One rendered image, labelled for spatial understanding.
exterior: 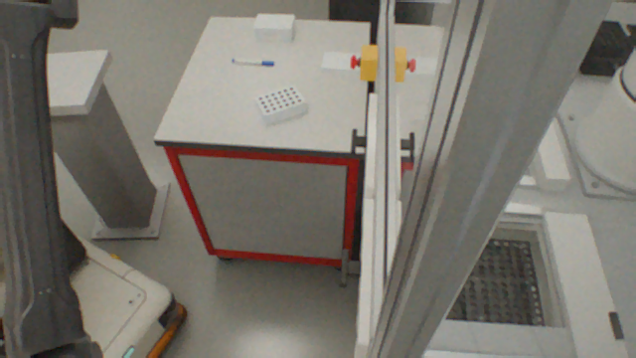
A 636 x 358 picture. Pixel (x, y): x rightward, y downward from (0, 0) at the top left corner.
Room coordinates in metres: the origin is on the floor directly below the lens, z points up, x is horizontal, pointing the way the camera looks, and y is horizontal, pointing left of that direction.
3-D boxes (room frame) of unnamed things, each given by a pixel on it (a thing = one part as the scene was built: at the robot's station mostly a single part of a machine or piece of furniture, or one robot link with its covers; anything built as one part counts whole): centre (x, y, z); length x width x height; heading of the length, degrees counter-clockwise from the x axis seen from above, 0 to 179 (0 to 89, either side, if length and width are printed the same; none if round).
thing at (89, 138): (1.15, 0.85, 0.38); 0.30 x 0.30 x 0.76; 1
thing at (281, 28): (1.34, 0.13, 0.79); 0.13 x 0.09 x 0.05; 84
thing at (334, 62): (1.16, -0.09, 0.77); 0.13 x 0.09 x 0.02; 82
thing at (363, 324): (0.37, -0.08, 0.87); 0.29 x 0.02 x 0.11; 173
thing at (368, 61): (1.02, -0.15, 0.88); 0.07 x 0.05 x 0.07; 173
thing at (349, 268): (0.38, -0.06, 0.91); 0.07 x 0.04 x 0.01; 173
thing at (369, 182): (0.69, -0.12, 0.87); 0.29 x 0.02 x 0.11; 173
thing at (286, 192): (1.13, 0.13, 0.38); 0.62 x 0.58 x 0.76; 173
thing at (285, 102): (0.96, 0.10, 0.78); 0.12 x 0.08 x 0.04; 114
